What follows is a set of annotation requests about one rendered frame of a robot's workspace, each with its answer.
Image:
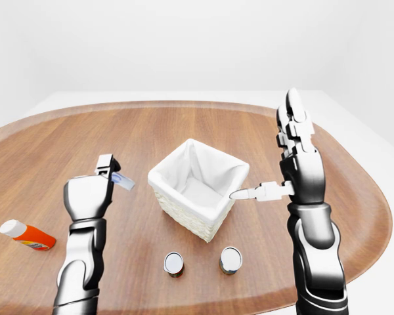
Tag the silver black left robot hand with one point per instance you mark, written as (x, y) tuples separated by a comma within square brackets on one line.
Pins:
[(87, 195)]

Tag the blue white cream cheese box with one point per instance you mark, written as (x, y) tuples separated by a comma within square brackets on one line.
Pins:
[(124, 182)]

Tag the tin with blue green label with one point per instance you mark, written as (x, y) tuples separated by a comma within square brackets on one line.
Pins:
[(230, 260)]

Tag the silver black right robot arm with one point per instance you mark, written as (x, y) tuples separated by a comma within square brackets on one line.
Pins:
[(318, 259)]

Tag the orange bottle with white cap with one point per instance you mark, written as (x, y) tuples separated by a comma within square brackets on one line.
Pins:
[(29, 235)]

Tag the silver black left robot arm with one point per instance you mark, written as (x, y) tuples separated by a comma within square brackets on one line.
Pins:
[(80, 267)]

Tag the tin with red label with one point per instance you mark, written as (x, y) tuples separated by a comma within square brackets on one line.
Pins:
[(174, 264)]

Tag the white woven basket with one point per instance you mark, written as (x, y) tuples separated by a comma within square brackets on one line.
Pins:
[(198, 188)]

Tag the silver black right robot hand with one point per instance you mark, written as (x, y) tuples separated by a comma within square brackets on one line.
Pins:
[(307, 177)]

